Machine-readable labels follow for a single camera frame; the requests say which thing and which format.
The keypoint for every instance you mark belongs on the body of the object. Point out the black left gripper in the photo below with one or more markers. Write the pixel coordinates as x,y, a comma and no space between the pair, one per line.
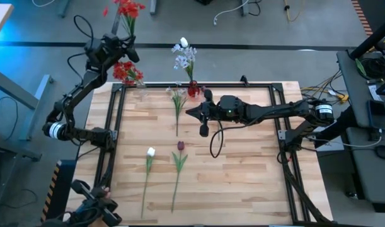
116,45

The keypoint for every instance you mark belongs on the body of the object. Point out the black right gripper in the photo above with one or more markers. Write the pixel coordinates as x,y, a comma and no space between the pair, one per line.
228,110

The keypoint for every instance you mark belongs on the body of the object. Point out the red flower bunch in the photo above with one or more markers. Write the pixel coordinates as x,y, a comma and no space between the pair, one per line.
129,9
124,72

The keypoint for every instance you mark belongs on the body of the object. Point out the white tulip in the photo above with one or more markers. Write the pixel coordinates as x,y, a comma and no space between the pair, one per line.
184,42
151,152

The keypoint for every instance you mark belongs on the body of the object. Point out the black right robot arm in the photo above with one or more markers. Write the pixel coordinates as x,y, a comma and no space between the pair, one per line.
274,112

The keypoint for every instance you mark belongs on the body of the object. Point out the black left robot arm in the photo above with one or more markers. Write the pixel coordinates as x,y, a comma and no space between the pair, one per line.
85,85

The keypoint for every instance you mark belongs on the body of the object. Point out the red glass vase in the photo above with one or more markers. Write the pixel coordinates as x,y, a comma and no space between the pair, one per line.
193,89

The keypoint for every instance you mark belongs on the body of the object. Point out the clear glass vase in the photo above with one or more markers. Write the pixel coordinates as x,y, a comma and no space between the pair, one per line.
141,89

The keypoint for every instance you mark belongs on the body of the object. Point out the grey metal leg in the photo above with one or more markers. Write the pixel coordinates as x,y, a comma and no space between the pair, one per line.
153,7
64,8
244,8

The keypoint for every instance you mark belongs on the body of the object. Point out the person's hand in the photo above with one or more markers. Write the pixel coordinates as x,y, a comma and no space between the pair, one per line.
105,191

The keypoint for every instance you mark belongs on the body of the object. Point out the white power box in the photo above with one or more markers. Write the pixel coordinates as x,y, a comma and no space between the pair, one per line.
334,146

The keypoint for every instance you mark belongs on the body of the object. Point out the black angled strut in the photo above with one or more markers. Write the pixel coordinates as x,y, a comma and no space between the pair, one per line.
340,126

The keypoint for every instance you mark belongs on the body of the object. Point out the black cabinet with hazard stripes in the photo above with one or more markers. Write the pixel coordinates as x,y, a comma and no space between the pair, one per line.
61,189

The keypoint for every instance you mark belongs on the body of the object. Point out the black phone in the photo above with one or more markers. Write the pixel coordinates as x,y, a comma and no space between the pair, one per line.
374,115

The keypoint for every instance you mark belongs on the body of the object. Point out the grey desk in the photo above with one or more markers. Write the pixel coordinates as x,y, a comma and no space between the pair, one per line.
368,176

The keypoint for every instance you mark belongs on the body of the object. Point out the black slanted pole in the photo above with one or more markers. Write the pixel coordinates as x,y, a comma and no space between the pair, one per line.
375,38

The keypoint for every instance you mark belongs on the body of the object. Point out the black frame clamp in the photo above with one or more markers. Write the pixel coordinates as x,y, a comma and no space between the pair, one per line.
244,80

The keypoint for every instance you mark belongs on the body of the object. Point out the black aluminium table frame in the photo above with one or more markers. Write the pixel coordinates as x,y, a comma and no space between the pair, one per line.
258,85

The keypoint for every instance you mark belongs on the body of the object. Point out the white metal bracket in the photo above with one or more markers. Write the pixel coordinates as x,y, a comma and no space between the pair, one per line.
282,135

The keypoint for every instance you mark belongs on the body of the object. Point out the grey metal table frame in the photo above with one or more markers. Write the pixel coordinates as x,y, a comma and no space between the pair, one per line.
41,94

